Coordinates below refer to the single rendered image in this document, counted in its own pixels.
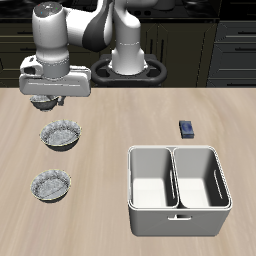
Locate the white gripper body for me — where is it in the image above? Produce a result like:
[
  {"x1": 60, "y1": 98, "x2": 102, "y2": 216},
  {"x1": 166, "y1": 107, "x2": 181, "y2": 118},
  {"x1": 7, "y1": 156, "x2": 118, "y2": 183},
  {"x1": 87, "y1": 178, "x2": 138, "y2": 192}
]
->
[{"x1": 18, "y1": 64, "x2": 92, "y2": 98}]

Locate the small grey fluted bowl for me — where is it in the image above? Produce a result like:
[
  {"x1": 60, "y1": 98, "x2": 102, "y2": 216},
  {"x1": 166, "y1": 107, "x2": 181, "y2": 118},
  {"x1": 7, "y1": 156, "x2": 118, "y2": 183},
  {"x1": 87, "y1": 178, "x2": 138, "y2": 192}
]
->
[{"x1": 29, "y1": 94, "x2": 58, "y2": 112}]

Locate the large grey fluted bowl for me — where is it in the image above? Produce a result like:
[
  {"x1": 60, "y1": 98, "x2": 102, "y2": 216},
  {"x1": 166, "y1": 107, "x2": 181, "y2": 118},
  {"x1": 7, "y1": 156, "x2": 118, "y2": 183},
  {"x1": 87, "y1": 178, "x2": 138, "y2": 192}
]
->
[{"x1": 39, "y1": 119, "x2": 83, "y2": 152}]

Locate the medium grey fluted bowl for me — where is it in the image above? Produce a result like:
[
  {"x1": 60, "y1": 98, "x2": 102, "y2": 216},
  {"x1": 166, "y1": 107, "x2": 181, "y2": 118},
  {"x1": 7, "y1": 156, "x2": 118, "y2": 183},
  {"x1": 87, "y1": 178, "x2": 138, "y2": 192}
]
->
[{"x1": 30, "y1": 168, "x2": 72, "y2": 203}]

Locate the small dark blue box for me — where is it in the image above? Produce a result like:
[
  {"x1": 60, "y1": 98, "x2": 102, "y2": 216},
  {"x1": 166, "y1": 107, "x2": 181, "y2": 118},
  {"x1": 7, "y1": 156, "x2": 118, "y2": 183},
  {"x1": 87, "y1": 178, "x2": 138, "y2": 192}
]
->
[{"x1": 178, "y1": 120, "x2": 196, "y2": 140}]

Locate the white two-bin basket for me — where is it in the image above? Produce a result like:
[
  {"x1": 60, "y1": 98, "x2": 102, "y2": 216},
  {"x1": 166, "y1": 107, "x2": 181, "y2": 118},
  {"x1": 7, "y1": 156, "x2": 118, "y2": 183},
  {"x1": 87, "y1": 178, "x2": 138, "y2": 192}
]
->
[{"x1": 127, "y1": 144, "x2": 233, "y2": 238}]

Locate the flat black base plate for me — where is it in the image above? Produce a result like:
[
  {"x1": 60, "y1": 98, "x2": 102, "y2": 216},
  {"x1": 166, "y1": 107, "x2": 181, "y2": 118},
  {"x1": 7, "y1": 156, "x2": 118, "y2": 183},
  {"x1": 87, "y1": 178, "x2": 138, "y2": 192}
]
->
[{"x1": 90, "y1": 53, "x2": 168, "y2": 85}]

